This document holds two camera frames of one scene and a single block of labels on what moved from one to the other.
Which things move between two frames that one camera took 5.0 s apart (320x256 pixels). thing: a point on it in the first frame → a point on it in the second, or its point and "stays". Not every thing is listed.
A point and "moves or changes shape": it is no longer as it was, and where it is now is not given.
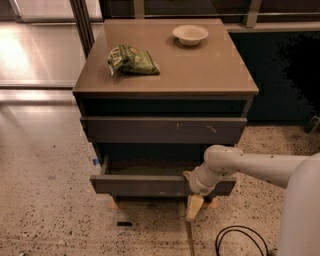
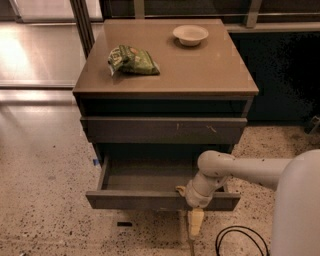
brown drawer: x=150 y=176 moves or changes shape
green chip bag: x=131 y=59 stays
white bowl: x=190 y=34 stays
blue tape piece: x=95 y=162 stays
